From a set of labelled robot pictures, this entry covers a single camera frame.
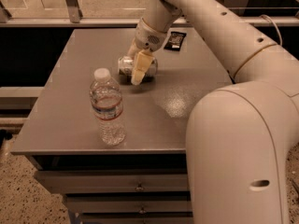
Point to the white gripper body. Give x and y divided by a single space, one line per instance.
147 38

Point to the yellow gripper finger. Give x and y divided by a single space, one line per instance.
133 50
142 61

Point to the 7up soda can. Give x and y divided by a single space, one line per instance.
125 67

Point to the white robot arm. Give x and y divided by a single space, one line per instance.
238 137

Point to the clear plastic water bottle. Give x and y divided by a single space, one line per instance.
106 101

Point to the grey drawer cabinet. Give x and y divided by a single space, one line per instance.
115 151

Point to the top drawer with knob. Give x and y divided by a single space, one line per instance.
112 181

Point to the drawer with knob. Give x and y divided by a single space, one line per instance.
128 204
112 181

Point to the middle drawer with knob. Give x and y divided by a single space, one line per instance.
128 204

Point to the bottom drawer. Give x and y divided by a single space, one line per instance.
120 219

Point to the metal railing frame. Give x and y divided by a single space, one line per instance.
90 12

